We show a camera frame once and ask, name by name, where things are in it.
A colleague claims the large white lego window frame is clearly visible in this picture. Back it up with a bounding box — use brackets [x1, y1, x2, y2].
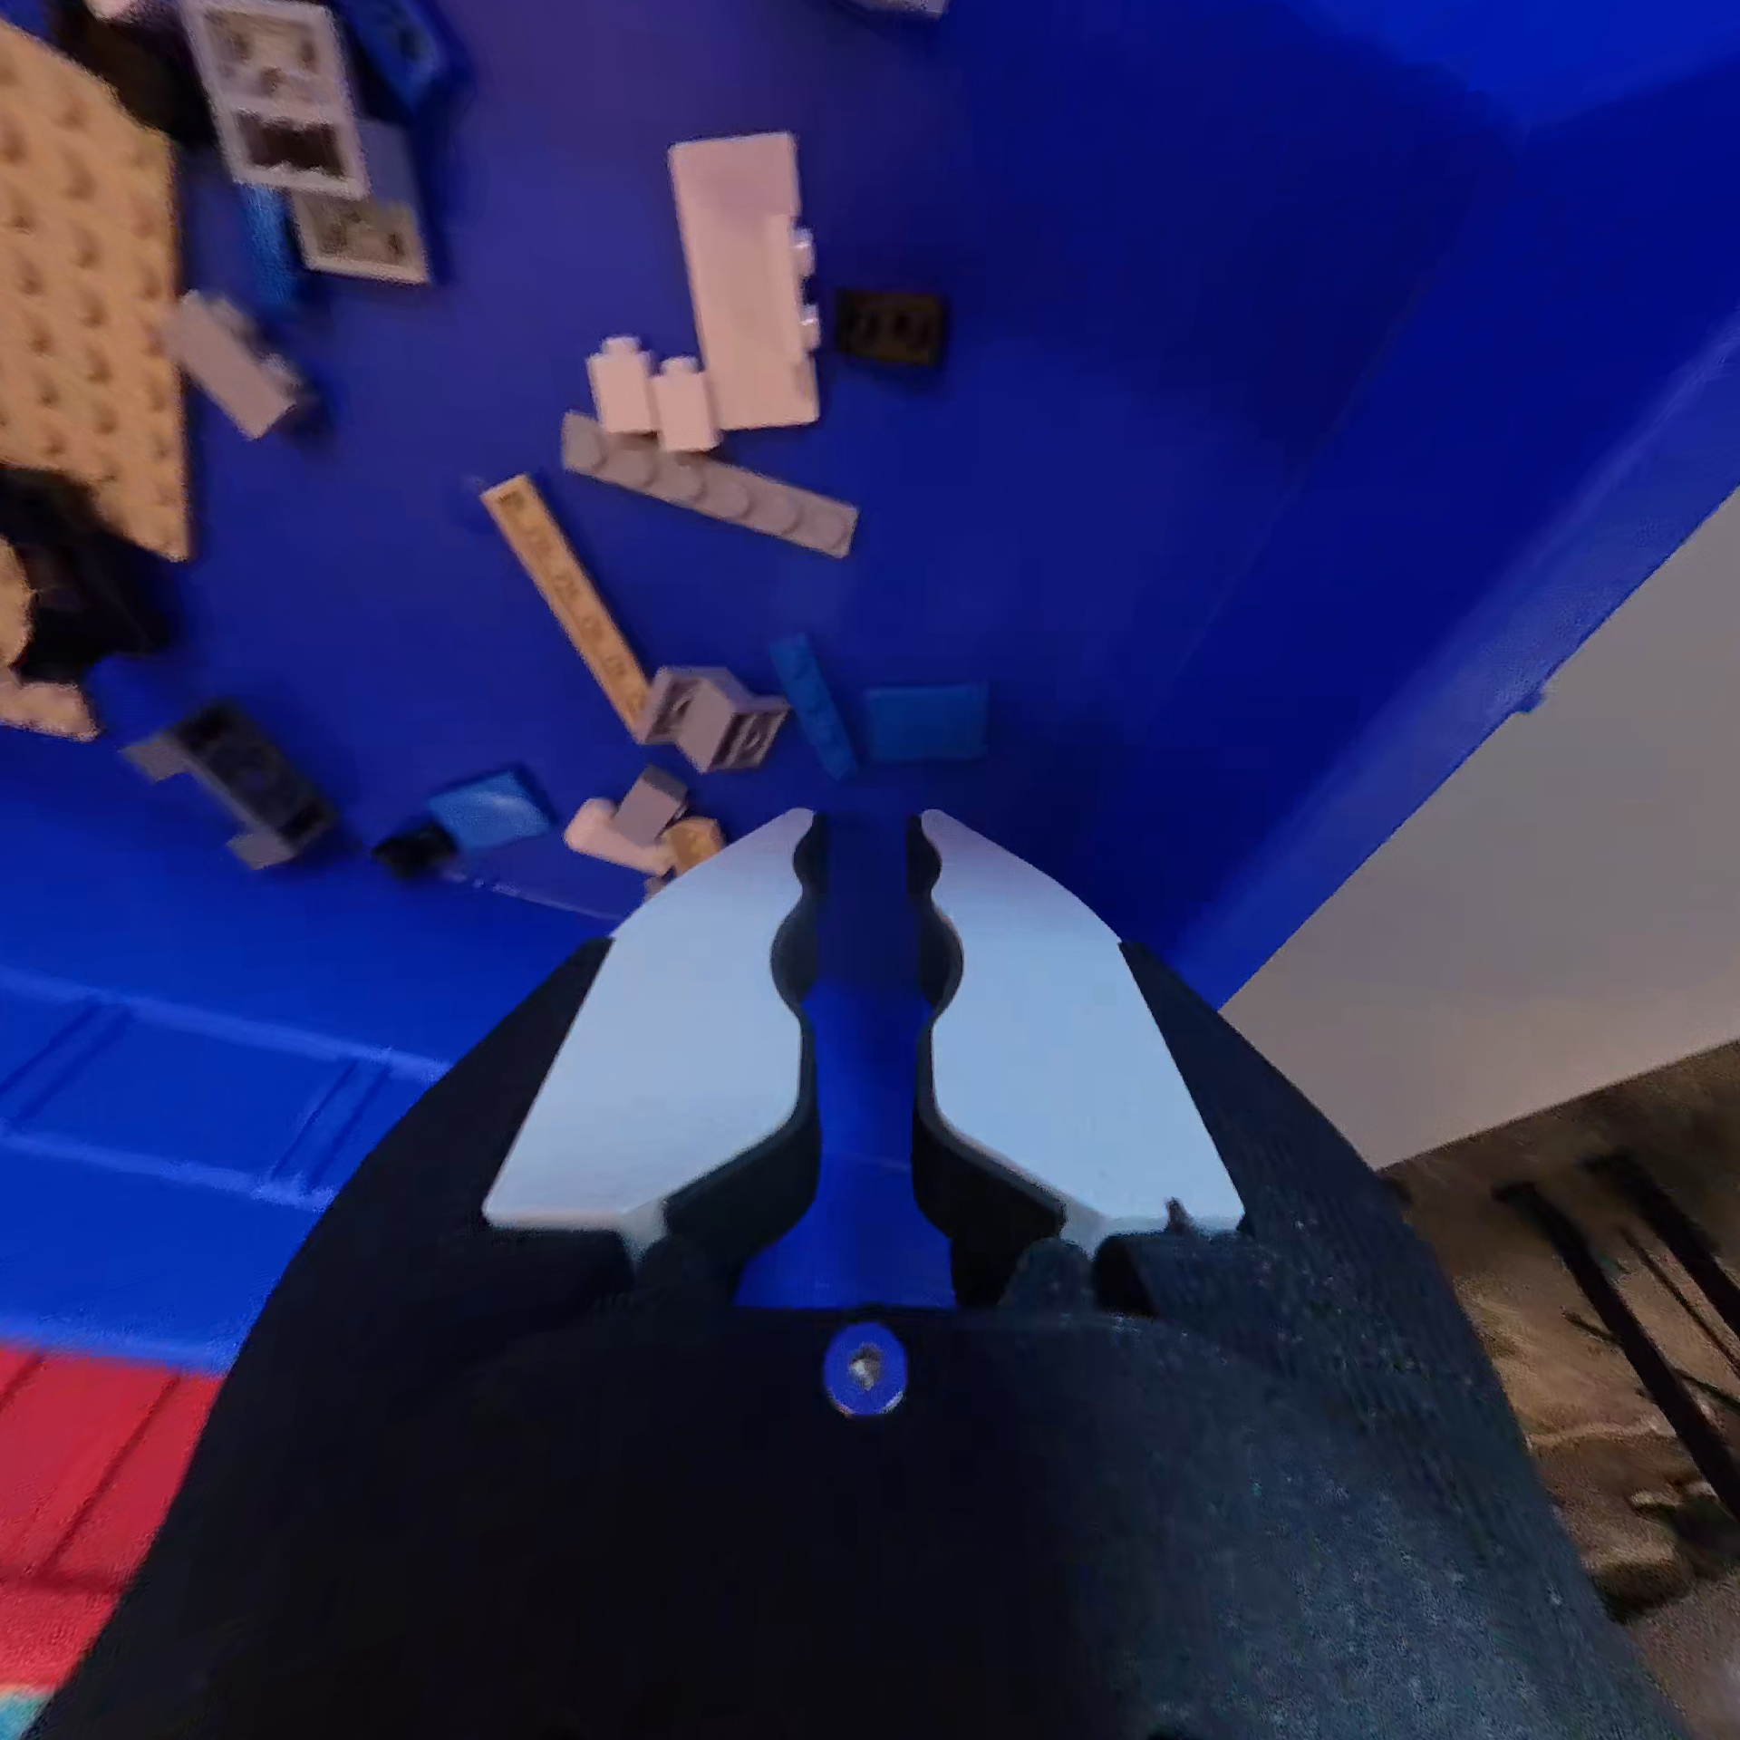
[185, 0, 367, 200]

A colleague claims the small black lego plate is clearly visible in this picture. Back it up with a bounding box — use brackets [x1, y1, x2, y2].
[831, 290, 947, 367]

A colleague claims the blue plastic bin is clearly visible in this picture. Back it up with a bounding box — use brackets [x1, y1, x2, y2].
[0, 0, 1740, 1376]

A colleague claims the long tan lego tile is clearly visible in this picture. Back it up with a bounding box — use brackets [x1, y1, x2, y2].
[479, 475, 652, 743]

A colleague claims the red plastic bin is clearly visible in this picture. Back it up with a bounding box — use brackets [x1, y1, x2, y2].
[0, 1340, 225, 1653]

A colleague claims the blue lego slope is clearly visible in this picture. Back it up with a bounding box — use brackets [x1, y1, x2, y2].
[425, 769, 558, 854]

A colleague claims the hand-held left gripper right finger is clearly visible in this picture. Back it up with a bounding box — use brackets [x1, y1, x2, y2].
[910, 809, 1248, 1252]

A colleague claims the small white lego window frame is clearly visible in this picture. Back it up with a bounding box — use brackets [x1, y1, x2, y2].
[290, 189, 433, 287]

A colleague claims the tan black lego assembly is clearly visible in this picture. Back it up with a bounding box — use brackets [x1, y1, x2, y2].
[0, 468, 170, 743]

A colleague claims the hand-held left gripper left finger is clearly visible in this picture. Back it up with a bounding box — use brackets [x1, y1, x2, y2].
[481, 809, 829, 1259]

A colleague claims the small white lego brick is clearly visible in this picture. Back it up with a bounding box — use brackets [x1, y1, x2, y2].
[652, 358, 719, 454]
[589, 334, 662, 437]

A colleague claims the white lego panel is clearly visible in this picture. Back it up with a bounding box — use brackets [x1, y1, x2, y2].
[665, 132, 826, 433]

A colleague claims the tan lego baseplate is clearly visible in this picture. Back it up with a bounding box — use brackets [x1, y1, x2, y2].
[0, 20, 191, 562]

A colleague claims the white lego clip piece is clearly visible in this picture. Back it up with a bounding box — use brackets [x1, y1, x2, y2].
[565, 801, 674, 872]

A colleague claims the blue lego plate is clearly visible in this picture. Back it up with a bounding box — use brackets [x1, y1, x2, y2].
[769, 634, 857, 779]
[238, 184, 303, 314]

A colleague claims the dark grey lego bracket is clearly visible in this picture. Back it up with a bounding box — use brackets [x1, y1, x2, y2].
[123, 703, 337, 872]

